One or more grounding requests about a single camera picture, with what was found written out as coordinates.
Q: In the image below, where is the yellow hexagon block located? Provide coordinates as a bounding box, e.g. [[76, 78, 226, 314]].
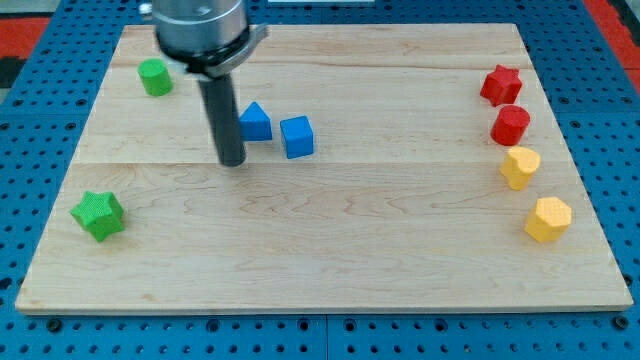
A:
[[524, 197, 573, 243]]

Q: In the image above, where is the green star block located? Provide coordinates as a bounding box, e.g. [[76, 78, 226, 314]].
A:
[[70, 191, 125, 242]]

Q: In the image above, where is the wooden board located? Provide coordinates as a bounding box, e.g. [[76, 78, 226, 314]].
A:
[[15, 23, 633, 315]]

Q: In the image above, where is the red cylinder block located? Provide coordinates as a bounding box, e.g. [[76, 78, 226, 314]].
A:
[[490, 105, 531, 146]]

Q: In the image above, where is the blue triangle block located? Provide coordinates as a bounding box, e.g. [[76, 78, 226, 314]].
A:
[[239, 102, 273, 141]]

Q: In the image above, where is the green cylinder block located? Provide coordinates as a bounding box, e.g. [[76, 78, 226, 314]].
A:
[[137, 58, 173, 97]]

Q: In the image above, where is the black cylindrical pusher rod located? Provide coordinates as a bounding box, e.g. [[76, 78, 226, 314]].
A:
[[199, 74, 246, 167]]

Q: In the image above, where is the blue cube block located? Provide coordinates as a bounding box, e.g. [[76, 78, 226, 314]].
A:
[[280, 116, 315, 159]]

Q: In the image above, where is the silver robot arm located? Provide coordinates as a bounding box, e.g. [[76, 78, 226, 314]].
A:
[[151, 0, 269, 78]]

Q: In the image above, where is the yellow heart block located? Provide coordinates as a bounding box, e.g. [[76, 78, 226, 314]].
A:
[[499, 146, 541, 191]]

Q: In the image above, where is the red star block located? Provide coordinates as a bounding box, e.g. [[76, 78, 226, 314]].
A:
[[480, 64, 523, 107]]

